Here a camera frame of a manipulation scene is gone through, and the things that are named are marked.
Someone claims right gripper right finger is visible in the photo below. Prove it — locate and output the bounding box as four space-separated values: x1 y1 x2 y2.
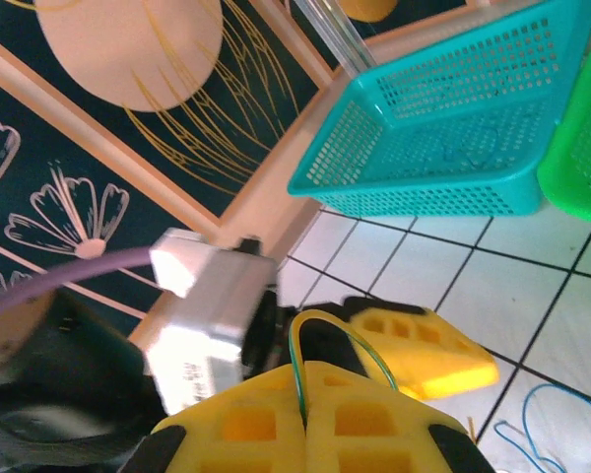
302 362 496 473

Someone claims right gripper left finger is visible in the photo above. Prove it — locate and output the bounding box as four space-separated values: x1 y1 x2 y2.
117 362 309 473

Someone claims teal plastic basket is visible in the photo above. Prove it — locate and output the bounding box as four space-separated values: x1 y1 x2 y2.
286 0 591 218

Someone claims green plastic basket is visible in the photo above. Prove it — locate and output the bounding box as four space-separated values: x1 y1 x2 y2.
536 22 591 226

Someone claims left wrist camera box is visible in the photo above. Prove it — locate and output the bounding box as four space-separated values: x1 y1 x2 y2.
142 229 280 418

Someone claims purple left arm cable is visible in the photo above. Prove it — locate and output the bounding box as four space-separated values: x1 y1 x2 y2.
0 245 159 326

